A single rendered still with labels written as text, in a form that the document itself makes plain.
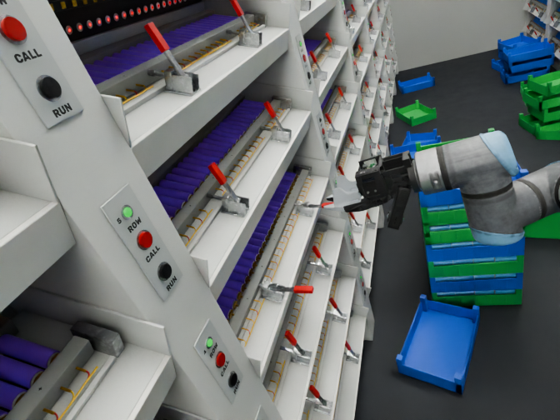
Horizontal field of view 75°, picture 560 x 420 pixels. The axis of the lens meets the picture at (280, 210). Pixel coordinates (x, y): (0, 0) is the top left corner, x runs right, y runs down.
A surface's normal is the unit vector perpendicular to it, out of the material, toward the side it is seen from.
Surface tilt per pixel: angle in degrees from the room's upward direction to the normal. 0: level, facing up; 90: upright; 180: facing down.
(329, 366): 21
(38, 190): 90
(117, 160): 90
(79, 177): 90
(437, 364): 0
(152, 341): 90
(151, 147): 111
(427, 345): 0
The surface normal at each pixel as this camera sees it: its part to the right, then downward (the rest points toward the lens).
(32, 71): 0.91, -0.09
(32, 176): -0.28, 0.58
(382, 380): -0.29, -0.81
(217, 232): 0.05, -0.79
